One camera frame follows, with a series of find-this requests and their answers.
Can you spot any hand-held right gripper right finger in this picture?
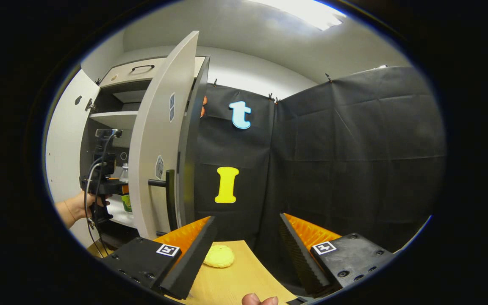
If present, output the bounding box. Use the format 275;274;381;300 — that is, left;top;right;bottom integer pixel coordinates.
279;213;397;297

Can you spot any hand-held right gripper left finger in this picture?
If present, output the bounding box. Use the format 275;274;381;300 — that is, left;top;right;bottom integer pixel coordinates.
100;215;218;300

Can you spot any green label bottle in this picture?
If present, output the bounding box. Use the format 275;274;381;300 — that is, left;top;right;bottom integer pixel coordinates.
119;163;133;214

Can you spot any white cabinet door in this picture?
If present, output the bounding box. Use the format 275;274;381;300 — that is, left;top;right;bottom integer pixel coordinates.
44;69;100;248
128;30;200;241

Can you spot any white and grey cabinet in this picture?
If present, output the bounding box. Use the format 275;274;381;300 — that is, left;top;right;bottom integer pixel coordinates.
79;55;211;250

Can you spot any beige cabinet drawer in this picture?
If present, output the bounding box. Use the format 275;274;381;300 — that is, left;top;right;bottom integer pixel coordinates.
99;56;206;89

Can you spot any yellow round sponge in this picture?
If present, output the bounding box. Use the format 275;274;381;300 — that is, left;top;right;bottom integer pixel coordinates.
203;244;235;269

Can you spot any black backdrop cloth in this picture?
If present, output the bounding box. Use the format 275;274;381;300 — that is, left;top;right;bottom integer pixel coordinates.
193;66;447;293

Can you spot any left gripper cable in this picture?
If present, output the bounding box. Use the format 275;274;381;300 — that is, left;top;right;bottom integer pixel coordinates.
83;129;122;257

